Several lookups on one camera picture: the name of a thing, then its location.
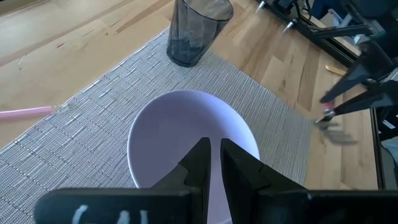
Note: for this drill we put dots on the pink drinking straw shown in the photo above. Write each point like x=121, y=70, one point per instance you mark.
x=25, y=112

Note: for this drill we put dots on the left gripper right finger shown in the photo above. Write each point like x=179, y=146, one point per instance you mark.
x=242, y=174

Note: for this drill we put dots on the grey woven placemat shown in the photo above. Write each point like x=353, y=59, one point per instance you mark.
x=77, y=149

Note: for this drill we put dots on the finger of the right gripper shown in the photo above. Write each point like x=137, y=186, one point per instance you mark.
x=370, y=101
x=354, y=77

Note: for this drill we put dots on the dark smoked plastic tumbler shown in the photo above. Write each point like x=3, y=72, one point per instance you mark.
x=192, y=37

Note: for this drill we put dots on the lilac plastic bowl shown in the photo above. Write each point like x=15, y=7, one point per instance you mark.
x=174, y=130

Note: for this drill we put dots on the silver frame bolt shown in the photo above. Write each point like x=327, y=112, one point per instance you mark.
x=288, y=26

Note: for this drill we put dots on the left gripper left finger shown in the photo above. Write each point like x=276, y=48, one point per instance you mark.
x=196, y=168

